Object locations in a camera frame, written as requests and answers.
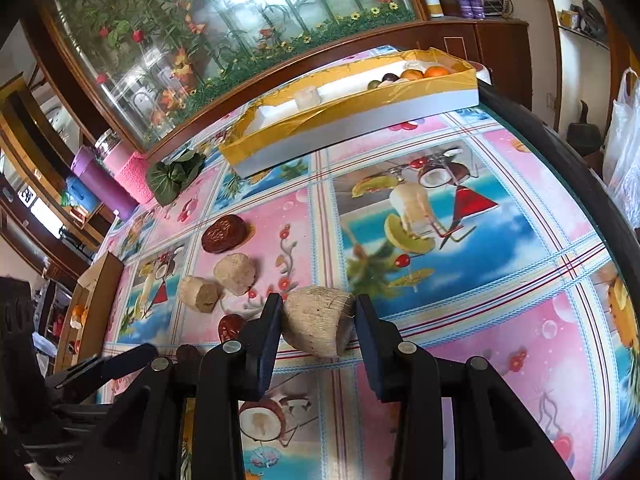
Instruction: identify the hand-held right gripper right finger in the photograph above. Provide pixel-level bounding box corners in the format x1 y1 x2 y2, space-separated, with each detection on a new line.
353 294 577 480

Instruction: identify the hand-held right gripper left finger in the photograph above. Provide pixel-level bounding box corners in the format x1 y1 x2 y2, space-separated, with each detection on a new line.
62 292 286 480

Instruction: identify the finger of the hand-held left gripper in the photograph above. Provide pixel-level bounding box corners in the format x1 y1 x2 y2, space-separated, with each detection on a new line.
97 342 160 382
45 355 108 393

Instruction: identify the small red date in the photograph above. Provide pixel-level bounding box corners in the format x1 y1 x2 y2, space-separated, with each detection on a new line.
218 313 247 344

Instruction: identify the large peeled sugarcane piece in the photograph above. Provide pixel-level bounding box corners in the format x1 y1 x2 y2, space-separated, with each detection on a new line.
282 285 357 359

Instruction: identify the large wrinkled red date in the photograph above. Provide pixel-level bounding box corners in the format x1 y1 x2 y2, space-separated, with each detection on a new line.
201 214 246 254

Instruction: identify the yellow-taped white box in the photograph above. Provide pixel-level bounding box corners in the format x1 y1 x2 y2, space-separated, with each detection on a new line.
218 47 481 179

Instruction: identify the brown cardboard box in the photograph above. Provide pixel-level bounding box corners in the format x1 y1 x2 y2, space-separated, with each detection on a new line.
52 252 125 372

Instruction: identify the blue kettle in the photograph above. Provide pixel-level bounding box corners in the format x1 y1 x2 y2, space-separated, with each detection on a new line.
64 175 101 214

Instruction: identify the purple thermos bottle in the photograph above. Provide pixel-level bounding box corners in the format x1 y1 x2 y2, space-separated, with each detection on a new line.
69 147 139 222

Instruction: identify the glass jar with pink knit sleeve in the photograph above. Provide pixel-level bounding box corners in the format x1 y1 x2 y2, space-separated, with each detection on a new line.
102 129 156 206

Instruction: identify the green leafy vegetable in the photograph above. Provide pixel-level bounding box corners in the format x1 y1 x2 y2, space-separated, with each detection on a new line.
146 149 207 206

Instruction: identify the dark round vessel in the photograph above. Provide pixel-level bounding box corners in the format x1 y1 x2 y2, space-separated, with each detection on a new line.
567 99 604 157

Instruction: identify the flower-printed glass screen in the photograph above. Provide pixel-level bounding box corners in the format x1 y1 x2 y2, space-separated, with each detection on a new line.
36 0 437 162

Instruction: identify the brown wooden cabinet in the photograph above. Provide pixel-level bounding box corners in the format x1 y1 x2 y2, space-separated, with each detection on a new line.
439 16 532 107

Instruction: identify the white plastic bag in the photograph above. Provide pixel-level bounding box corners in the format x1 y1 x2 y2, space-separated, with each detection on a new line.
602 67 640 217

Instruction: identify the dark bag on shelf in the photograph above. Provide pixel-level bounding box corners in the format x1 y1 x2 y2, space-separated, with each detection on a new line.
557 0 609 42

